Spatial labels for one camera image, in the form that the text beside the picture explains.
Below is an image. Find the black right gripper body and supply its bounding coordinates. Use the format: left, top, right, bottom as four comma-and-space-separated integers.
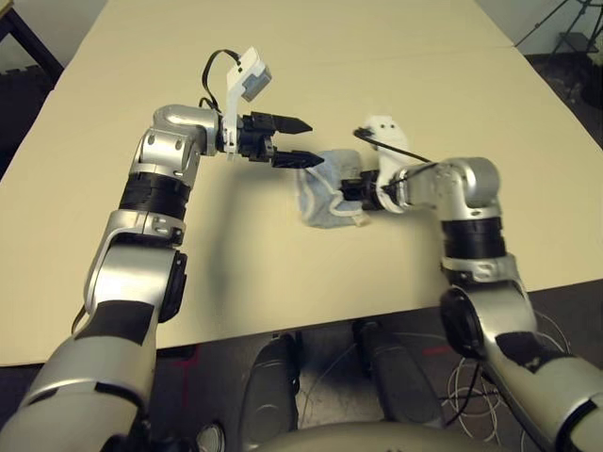
350, 169, 380, 213

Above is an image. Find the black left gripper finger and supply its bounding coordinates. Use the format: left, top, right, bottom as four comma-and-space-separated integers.
271, 150, 326, 170
273, 114, 313, 135

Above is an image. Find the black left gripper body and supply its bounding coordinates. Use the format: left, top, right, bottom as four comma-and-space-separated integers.
237, 111, 277, 164

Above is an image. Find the light blue rag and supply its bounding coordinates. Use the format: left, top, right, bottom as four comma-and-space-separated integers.
295, 148, 369, 231

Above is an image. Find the dark grey robot right leg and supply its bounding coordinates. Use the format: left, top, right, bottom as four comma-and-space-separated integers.
352, 319, 444, 428

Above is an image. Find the black foam floor mat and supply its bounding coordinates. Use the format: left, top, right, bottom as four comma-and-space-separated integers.
0, 65, 62, 175

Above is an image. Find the beige robot waist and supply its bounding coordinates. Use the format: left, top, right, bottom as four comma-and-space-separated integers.
256, 421, 477, 452

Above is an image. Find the black framed side table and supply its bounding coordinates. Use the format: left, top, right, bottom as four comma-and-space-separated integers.
0, 0, 65, 81

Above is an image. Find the black tripod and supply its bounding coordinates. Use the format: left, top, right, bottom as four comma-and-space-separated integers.
513, 0, 603, 109

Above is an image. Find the grey bystander shoe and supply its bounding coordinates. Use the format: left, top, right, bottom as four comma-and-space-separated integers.
196, 423, 223, 452

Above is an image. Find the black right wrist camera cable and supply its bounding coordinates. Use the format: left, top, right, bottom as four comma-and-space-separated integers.
352, 125, 442, 194

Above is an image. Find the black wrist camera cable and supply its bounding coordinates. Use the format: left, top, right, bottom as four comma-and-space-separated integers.
352, 125, 442, 194
201, 49, 244, 114

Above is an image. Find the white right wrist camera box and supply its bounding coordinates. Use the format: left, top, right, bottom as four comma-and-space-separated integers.
362, 114, 414, 214

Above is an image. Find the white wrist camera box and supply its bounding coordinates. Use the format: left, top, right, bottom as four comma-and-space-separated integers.
220, 45, 273, 164
362, 114, 414, 214

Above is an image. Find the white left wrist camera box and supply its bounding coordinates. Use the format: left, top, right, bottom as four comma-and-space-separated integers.
220, 45, 273, 164

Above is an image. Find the black left wrist camera cable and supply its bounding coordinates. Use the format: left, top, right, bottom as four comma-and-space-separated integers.
201, 49, 244, 114

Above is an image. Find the black floor cable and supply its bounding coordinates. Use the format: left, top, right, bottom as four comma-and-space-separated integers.
440, 366, 503, 423

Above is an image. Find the white floor cable bundle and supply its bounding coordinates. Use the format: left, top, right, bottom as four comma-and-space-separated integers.
442, 310, 574, 446

